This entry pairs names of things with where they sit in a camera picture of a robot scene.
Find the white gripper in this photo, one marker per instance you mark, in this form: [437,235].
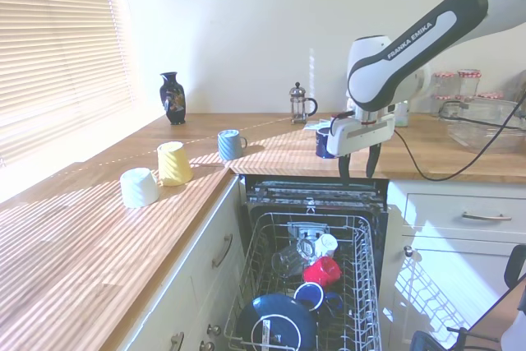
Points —
[361,133]

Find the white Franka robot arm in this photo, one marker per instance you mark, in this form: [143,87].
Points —
[411,47]

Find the dark blue mug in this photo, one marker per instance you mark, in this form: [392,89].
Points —
[321,143]

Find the black dishwasher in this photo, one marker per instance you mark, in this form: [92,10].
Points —
[312,195]

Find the red mug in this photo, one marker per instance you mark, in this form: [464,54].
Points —
[322,271]

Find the grey-blue ribbed mug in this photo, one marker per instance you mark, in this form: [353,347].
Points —
[228,145]

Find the white paper sheet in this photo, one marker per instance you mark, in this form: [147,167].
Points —
[312,125]

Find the green and white bottle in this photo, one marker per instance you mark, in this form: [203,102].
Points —
[402,116]

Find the glass french press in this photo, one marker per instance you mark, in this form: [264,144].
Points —
[299,106]

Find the round metal cabinet knob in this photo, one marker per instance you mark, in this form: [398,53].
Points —
[206,346]
[408,250]
[214,329]

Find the glass jar red checked lid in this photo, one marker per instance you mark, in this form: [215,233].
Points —
[491,95]
[469,84]
[444,92]

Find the clear drinking glass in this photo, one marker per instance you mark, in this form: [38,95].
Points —
[285,260]

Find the clear glass baking dish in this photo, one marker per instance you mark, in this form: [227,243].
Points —
[485,131]

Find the white cabinet with drawer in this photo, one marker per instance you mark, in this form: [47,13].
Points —
[444,285]

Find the dark blue plate with label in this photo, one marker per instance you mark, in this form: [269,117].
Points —
[279,314]

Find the yellow ribbed cup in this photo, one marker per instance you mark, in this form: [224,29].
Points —
[172,164]

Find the black padded object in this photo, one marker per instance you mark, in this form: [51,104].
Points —
[517,266]

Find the blue and black device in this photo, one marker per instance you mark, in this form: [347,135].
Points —
[425,343]

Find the dark blue painted vase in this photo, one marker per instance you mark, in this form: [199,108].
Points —
[172,100]

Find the black tripod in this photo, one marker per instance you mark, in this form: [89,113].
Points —
[464,333]

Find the white cabinet under window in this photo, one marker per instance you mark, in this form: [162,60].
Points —
[197,285]

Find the white ribbed cup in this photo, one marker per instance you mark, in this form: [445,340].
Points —
[137,188]

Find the window blinds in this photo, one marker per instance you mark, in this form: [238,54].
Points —
[49,38]

